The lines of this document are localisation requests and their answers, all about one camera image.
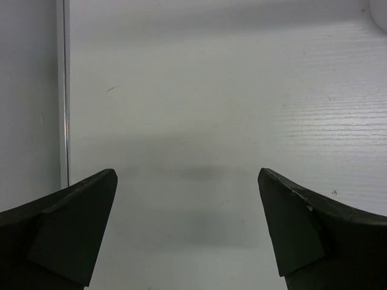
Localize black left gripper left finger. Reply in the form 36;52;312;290
1;169;118;289

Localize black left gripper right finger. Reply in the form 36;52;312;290
258;168;386;289

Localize aluminium table edge rail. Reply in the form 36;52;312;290
56;0;70;188

